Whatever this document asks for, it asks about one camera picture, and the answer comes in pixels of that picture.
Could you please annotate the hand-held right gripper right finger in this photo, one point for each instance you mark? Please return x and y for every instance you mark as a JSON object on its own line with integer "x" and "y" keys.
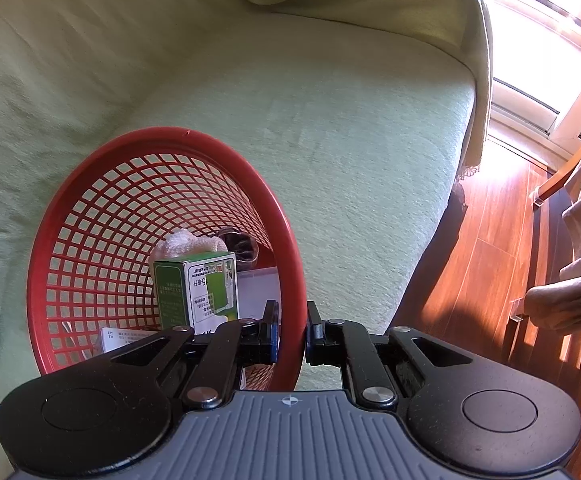
{"x": 314, "y": 345}

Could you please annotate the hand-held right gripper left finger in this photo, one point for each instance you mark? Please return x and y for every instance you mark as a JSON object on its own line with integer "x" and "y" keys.
{"x": 270, "y": 340}

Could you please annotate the pink box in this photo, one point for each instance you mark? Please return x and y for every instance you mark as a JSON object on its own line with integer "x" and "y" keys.
{"x": 258, "y": 285}

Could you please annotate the red plastic mesh basket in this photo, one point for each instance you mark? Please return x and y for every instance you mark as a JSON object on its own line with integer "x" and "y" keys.
{"x": 293, "y": 270}

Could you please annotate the green and white box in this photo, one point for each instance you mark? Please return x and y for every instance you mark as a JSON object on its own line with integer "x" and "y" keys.
{"x": 170, "y": 290}

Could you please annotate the white sock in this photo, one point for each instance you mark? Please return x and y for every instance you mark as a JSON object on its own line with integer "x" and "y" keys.
{"x": 185, "y": 242}

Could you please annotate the long white medicine box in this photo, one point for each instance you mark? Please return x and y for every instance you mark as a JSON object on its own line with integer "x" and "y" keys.
{"x": 120, "y": 340}

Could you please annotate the wooden chair frame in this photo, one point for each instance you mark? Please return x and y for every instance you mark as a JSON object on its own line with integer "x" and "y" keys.
{"x": 560, "y": 177}

